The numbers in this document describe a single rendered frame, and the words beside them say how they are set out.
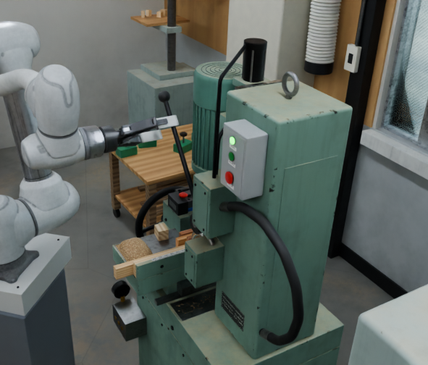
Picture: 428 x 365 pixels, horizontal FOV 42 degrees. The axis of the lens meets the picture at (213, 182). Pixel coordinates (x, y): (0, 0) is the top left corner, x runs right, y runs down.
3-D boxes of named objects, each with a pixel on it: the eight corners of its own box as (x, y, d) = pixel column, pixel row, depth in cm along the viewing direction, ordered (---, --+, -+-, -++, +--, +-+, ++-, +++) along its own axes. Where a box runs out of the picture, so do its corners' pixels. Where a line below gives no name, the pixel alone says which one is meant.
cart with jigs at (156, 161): (192, 191, 397) (194, 106, 366) (239, 229, 356) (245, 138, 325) (106, 216, 364) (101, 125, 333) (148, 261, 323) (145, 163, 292)
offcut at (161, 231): (154, 234, 190) (153, 224, 188) (164, 232, 191) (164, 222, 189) (158, 241, 186) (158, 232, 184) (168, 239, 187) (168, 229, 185)
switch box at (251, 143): (240, 177, 139) (244, 118, 131) (263, 195, 132) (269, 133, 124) (219, 182, 136) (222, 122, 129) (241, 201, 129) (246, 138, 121)
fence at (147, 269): (292, 228, 196) (295, 215, 193) (295, 230, 195) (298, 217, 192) (135, 278, 169) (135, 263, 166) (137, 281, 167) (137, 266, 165)
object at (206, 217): (216, 215, 155) (219, 168, 148) (234, 232, 148) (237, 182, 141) (190, 223, 151) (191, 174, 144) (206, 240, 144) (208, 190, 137)
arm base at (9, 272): (-39, 282, 196) (-42, 269, 193) (-2, 246, 214) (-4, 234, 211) (7, 291, 191) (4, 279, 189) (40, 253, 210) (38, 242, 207)
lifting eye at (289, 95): (284, 93, 136) (286, 67, 132) (299, 101, 131) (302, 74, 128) (278, 94, 135) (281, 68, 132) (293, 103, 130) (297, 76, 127)
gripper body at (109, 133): (100, 156, 159) (129, 150, 163) (107, 148, 151) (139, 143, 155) (93, 132, 159) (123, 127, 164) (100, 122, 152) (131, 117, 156)
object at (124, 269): (268, 228, 196) (269, 219, 194) (271, 231, 194) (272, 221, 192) (114, 276, 169) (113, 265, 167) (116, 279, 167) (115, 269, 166)
